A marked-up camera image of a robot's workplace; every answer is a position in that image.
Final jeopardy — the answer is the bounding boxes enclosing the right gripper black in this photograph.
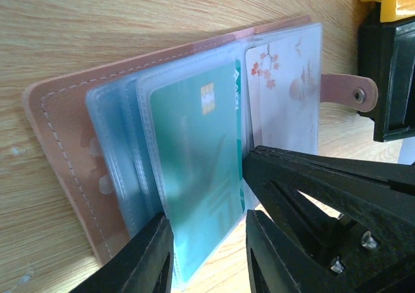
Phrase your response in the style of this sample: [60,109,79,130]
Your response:
[243,146,414,292]

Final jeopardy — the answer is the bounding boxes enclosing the brown leather card holder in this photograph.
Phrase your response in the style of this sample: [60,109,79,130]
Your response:
[23,16,378,289]

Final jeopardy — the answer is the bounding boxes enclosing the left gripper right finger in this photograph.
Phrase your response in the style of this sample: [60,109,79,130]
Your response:
[246,210,344,292]

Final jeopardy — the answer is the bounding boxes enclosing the black bin with teal cards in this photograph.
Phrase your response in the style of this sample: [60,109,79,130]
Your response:
[357,3,414,142]

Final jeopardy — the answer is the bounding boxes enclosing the teal credit card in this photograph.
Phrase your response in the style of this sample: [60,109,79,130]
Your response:
[149,60,243,287]

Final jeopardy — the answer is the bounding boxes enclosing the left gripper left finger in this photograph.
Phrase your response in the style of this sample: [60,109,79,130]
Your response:
[72,213,174,292]

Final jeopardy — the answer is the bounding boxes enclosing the white blossom credit card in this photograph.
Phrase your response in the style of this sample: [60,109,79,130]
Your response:
[246,32,321,154]

